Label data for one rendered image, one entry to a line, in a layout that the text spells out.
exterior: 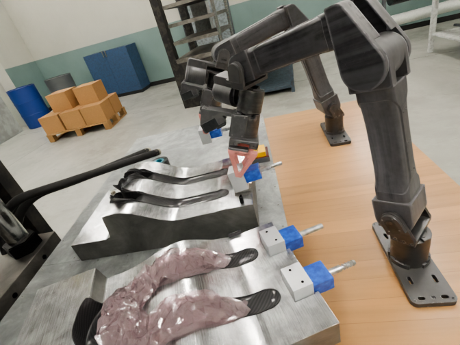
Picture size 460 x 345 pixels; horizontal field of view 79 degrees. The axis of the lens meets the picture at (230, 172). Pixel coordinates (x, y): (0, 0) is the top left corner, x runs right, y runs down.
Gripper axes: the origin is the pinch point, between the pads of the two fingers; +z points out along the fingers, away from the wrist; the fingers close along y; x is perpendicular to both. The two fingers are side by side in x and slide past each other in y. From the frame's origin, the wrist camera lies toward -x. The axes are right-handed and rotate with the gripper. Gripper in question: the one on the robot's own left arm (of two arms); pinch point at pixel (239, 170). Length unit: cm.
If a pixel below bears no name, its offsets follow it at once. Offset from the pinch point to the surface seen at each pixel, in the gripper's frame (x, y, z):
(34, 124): -466, -532, 191
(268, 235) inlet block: 7.6, 16.5, 6.4
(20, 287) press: -57, 8, 43
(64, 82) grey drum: -405, -563, 94
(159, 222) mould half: -17.7, 6.7, 14.4
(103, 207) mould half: -39.9, -8.6, 23.2
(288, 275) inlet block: 10.6, 26.5, 6.8
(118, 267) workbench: -27.0, 10.2, 27.5
